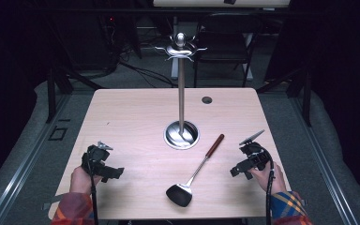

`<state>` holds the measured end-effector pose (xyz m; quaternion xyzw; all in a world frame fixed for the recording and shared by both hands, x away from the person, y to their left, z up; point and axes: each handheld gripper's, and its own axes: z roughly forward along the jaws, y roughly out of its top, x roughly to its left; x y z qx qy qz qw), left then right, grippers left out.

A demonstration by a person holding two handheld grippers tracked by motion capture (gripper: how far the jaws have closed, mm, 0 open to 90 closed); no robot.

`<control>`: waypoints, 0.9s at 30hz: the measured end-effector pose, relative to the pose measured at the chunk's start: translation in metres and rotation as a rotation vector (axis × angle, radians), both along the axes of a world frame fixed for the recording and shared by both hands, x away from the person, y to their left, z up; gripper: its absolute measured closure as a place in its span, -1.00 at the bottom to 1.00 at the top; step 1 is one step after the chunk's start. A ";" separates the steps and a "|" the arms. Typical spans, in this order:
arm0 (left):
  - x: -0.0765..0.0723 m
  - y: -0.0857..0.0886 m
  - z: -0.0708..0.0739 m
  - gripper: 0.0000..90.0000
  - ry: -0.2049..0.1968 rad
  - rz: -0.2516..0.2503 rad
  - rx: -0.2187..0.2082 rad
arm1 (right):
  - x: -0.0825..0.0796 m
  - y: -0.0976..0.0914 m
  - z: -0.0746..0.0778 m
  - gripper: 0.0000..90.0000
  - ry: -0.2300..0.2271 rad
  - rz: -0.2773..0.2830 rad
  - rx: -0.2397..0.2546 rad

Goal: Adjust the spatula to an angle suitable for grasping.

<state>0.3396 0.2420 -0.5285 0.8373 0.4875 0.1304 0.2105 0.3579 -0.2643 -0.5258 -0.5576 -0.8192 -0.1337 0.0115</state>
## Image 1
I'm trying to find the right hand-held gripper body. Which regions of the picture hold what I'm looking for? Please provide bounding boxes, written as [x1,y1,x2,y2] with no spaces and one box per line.
[238,129,274,172]

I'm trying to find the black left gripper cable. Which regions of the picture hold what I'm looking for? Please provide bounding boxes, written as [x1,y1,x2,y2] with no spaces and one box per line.
[86,146,99,225]

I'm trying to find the black spatula with wooden handle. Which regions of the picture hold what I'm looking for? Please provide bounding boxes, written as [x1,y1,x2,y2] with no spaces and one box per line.
[165,133,226,208]

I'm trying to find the black metal stand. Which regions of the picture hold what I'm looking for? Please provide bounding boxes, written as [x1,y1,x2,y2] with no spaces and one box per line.
[256,64,313,128]
[45,64,105,125]

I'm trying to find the black folding chair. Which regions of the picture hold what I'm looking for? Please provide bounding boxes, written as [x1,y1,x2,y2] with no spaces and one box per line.
[193,12,258,89]

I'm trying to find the black floor cables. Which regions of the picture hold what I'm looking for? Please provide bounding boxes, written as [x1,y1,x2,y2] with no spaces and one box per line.
[116,57,177,89]

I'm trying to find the person's right hand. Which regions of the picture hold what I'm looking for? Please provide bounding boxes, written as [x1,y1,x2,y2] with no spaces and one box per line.
[247,160,287,195]

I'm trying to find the metal utensil rack with hooks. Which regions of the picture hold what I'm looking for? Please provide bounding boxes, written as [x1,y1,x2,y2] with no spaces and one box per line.
[154,32,208,151]

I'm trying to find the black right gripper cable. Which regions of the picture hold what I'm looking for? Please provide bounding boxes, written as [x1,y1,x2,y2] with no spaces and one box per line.
[256,149,277,225]

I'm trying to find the person's left hand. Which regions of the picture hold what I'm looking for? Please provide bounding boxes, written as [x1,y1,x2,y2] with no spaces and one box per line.
[69,165,103,195]

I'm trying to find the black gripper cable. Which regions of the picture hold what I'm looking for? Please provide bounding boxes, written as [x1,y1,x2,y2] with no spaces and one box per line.
[86,146,99,225]
[256,149,277,225]

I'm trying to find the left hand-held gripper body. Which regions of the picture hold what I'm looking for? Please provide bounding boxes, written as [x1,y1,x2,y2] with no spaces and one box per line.
[81,141,117,180]

